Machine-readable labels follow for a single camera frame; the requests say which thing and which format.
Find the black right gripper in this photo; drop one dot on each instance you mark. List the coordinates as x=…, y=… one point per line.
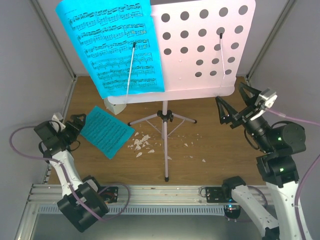
x=242, y=115

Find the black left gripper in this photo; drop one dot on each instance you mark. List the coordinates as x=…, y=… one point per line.
x=76, y=129

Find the cyan sheet music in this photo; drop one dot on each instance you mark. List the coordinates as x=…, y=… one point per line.
x=107, y=133
x=117, y=44

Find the white metronome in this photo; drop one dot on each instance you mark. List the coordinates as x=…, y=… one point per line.
x=114, y=108

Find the white tripod music stand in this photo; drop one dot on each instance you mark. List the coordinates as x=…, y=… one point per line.
x=201, y=44

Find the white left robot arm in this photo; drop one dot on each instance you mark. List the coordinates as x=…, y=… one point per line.
x=80, y=204

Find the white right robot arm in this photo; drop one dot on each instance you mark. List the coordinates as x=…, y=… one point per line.
x=278, y=143

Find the white paper scrap pile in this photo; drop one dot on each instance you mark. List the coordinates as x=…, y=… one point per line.
x=142, y=143

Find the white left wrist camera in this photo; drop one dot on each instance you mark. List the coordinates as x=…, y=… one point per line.
x=57, y=121

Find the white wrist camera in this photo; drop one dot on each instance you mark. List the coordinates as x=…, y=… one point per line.
x=264, y=101
x=57, y=121

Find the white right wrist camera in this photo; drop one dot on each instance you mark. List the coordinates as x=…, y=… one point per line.
x=264, y=101

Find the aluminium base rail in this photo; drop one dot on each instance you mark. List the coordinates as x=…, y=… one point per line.
x=183, y=195

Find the white slotted cable duct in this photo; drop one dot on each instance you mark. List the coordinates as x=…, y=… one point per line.
x=188, y=210

